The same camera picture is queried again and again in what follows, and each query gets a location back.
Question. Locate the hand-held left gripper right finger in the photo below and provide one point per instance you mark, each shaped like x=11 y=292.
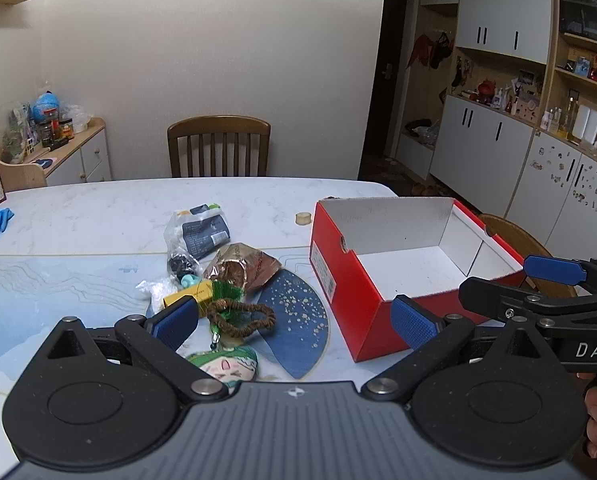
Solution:
x=413 y=322

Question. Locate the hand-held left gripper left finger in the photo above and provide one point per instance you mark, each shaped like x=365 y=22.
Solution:
x=171 y=325

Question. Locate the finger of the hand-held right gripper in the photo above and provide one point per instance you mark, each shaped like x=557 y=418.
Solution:
x=488 y=300
x=553 y=268

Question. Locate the clear plastic bag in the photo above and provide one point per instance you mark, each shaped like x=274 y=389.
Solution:
x=77 y=117
x=156 y=290

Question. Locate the yellow box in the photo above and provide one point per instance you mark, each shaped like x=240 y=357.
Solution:
x=193 y=292

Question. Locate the red shoe box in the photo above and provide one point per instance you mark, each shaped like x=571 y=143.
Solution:
x=358 y=300

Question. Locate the green tassel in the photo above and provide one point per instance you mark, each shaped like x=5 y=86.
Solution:
x=223 y=292

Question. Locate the black item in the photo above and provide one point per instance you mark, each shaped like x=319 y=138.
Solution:
x=181 y=264

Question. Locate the dark tissue pack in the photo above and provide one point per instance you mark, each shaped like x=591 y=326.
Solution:
x=203 y=235

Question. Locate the metallic foil snack packet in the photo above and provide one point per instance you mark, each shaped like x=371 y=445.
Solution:
x=248 y=265

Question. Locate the white green packet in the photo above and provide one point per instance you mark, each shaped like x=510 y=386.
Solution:
x=206 y=208

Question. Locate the brown wooden round-back chair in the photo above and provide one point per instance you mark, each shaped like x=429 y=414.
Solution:
x=513 y=240

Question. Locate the dark blue speckled fan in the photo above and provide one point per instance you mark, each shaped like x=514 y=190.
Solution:
x=298 y=330

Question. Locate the printed table mat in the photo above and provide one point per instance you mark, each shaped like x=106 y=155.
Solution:
x=53 y=290

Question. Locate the brown slippers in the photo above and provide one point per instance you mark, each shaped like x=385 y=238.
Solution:
x=423 y=189

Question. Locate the white base cabinet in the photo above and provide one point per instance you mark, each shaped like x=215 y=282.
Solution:
x=478 y=145

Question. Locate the white rounded boards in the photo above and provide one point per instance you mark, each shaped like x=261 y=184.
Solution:
x=588 y=124

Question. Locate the yellow liquid bottle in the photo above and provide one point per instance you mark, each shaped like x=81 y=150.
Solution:
x=569 y=120

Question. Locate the white shoe bench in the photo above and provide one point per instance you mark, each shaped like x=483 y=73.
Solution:
x=416 y=155

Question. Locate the white wooden sideboard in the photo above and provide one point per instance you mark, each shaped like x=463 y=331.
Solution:
x=91 y=155

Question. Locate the red teapot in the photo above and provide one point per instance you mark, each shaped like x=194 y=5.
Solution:
x=487 y=87

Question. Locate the dark wooden slatted chair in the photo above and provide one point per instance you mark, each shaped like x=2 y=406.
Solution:
x=218 y=125

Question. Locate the light wooden seat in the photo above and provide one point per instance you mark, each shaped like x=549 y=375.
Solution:
x=21 y=175

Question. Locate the wooden open shelf unit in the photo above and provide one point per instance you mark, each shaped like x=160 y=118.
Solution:
x=583 y=50

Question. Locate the clear plastic bag on sideboard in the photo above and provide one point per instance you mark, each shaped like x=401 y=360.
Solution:
x=77 y=117

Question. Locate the dark door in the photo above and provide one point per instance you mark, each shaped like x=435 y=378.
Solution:
x=383 y=85

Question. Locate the black hanging bag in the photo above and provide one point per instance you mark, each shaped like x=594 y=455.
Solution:
x=442 y=50

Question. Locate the blue globe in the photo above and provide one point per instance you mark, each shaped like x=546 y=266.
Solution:
x=47 y=106

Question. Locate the red hanging bag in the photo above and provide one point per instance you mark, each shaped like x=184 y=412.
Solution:
x=419 y=52

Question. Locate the white wall cabinet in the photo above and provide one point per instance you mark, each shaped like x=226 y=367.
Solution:
x=498 y=10

